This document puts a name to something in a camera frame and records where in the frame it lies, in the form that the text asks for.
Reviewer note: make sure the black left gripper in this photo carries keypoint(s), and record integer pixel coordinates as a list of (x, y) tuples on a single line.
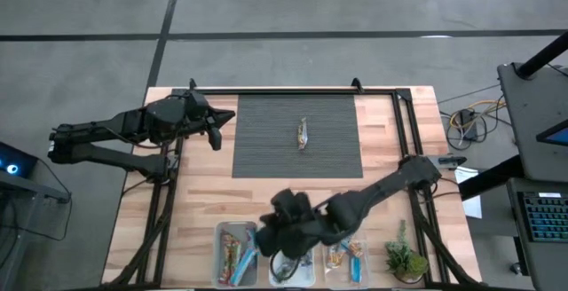
[(186, 118)]

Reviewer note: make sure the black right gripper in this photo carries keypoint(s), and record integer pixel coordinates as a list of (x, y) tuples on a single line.
[(302, 229)]

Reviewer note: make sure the blue and silver granola bar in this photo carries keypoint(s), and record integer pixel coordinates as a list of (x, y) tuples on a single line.
[(251, 238)]

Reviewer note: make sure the blue-ended green granola bar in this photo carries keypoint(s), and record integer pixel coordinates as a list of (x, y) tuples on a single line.
[(280, 277)]

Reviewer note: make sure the red-ended granola bar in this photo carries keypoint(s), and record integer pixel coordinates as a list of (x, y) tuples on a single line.
[(228, 260)]

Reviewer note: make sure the bright blue wrapper granola bar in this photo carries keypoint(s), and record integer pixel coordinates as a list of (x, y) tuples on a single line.
[(302, 133), (356, 269)]

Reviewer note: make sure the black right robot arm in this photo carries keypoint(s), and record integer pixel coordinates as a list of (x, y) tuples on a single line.
[(381, 186)]

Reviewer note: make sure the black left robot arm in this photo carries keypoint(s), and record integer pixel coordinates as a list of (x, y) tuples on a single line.
[(111, 127)]

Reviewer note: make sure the translucent plastic storage bin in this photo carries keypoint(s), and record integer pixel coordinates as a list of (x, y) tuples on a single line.
[(235, 227), (308, 277), (337, 277)]

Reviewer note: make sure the gray woven placemat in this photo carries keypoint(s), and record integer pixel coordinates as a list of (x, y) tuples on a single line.
[(266, 158)]

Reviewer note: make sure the artificial pale green sprig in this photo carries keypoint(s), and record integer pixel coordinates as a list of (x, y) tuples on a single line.
[(402, 229)]

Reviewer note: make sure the artificial green succulent plant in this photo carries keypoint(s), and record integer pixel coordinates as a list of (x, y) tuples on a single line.
[(406, 262)]

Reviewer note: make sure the small black control box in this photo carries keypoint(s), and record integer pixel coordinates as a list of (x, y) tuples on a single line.
[(450, 161)]

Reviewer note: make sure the white paper sheet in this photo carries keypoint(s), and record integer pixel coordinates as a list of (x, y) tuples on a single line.
[(472, 206)]

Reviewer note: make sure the gray side desk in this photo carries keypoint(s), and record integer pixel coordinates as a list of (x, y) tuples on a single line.
[(31, 186)]

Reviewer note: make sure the black computer with blue light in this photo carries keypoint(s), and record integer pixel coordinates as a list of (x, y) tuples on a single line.
[(18, 160)]

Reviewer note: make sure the black power adapter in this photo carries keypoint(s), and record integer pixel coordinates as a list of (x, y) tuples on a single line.
[(468, 124)]

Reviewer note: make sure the backlit black keyboard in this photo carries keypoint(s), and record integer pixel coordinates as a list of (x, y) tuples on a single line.
[(548, 217)]

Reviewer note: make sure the black equipment cart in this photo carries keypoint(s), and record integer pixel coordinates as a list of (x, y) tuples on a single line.
[(550, 162)]

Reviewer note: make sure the blue-screen monitor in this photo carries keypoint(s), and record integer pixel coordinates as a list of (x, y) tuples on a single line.
[(560, 136)]

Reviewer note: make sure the black slanted pole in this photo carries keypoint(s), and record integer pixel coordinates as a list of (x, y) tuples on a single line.
[(543, 56)]

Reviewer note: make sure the black aluminium table frame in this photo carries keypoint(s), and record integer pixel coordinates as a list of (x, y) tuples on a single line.
[(248, 91)]

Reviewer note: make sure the black diagonal frame strut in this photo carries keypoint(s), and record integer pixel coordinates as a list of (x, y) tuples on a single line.
[(446, 251), (138, 247)]

